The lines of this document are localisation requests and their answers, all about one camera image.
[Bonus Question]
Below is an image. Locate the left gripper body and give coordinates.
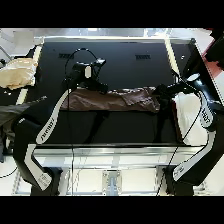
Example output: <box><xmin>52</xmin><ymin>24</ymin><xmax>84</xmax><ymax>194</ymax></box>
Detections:
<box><xmin>85</xmin><ymin>79</ymin><xmax>110</xmax><ymax>95</ymax></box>

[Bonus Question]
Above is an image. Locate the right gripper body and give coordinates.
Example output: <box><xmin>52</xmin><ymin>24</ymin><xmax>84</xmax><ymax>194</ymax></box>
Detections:
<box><xmin>153</xmin><ymin>83</ymin><xmax>176</xmax><ymax>99</ymax></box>

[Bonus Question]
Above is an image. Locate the brown garment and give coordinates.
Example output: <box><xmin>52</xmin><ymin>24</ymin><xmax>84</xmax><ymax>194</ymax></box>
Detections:
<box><xmin>61</xmin><ymin>86</ymin><xmax>162</xmax><ymax>114</ymax></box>

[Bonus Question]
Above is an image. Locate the cream garment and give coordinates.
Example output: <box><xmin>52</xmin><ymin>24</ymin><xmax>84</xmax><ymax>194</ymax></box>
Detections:
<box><xmin>0</xmin><ymin>57</ymin><xmax>39</xmax><ymax>91</ymax></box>

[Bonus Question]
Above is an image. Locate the grey garment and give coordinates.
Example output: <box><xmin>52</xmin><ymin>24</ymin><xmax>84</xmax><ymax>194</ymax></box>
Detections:
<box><xmin>0</xmin><ymin>95</ymin><xmax>48</xmax><ymax>129</ymax></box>

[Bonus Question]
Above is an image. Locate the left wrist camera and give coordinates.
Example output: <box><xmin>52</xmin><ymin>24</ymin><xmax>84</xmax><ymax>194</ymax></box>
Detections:
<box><xmin>93</xmin><ymin>58</ymin><xmax>107</xmax><ymax>68</ymax></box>

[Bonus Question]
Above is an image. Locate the black cable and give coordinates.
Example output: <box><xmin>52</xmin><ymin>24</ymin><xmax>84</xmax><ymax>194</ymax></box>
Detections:
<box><xmin>156</xmin><ymin>106</ymin><xmax>203</xmax><ymax>196</ymax></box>
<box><xmin>63</xmin><ymin>47</ymin><xmax>101</xmax><ymax>196</ymax></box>

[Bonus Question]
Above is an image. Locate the silver frame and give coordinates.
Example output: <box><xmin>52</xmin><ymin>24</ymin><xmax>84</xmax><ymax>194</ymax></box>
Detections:
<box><xmin>12</xmin><ymin>142</ymin><xmax>214</xmax><ymax>197</ymax></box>

